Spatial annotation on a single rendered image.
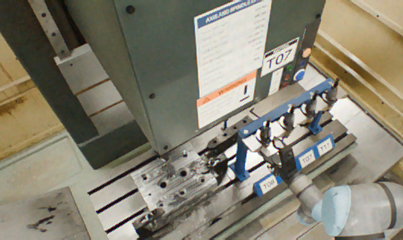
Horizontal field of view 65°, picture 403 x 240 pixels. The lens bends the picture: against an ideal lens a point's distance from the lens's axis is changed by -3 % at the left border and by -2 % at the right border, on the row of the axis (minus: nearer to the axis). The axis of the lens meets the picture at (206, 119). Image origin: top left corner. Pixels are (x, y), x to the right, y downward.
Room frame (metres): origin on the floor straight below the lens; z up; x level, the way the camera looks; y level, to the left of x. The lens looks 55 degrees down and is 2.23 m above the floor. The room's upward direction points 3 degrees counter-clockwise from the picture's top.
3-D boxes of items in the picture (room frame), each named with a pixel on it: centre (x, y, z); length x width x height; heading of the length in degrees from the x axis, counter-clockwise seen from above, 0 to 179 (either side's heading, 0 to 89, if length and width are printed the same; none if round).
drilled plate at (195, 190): (0.58, 0.15, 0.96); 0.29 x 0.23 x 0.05; 121
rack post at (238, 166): (0.64, -0.14, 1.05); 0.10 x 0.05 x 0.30; 31
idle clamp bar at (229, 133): (0.81, -0.11, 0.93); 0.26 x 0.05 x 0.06; 126
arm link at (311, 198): (0.38, -0.35, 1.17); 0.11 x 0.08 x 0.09; 30
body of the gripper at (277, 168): (0.51, -0.27, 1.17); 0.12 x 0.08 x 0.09; 30
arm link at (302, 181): (0.45, -0.32, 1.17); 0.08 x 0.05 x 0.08; 120
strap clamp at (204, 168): (0.63, -0.02, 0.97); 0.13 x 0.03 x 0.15; 121
